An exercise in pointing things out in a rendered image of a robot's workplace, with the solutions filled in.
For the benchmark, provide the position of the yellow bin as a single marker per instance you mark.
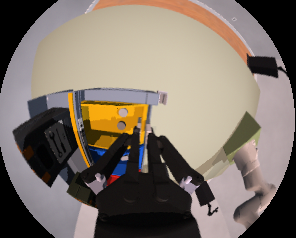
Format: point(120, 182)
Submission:
point(100, 121)

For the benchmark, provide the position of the blue open bin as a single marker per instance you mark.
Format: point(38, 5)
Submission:
point(121, 167)

